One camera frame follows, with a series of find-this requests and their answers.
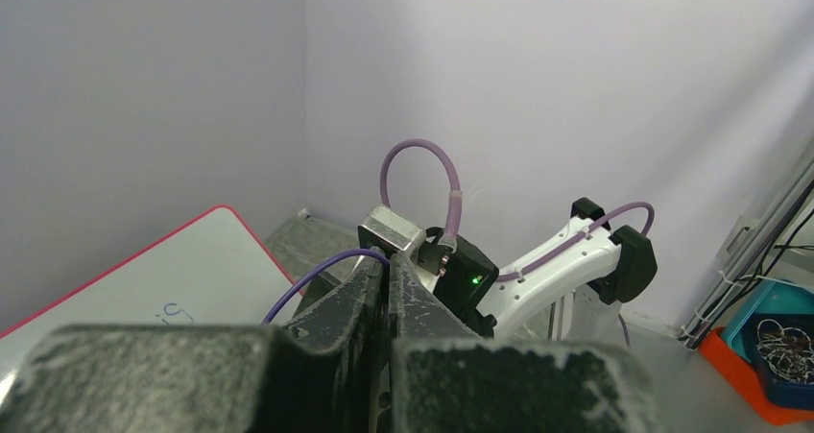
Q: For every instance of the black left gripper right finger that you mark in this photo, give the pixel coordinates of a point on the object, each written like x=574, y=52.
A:
x=446, y=378

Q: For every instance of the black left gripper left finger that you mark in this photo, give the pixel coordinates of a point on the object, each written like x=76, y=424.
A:
x=317, y=373

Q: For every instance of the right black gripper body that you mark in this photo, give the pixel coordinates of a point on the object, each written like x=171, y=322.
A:
x=458, y=280

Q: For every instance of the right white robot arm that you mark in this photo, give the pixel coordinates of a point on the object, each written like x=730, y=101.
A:
x=604, y=256

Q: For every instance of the pink framed whiteboard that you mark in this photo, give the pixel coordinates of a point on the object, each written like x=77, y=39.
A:
x=212, y=270

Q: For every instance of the orange storage tray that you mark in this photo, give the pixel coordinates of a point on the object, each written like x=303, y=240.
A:
x=741, y=377

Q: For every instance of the teal storage box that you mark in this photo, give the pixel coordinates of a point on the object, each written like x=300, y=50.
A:
x=773, y=332

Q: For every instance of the aluminium frame rail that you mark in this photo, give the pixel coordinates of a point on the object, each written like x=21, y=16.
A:
x=737, y=277

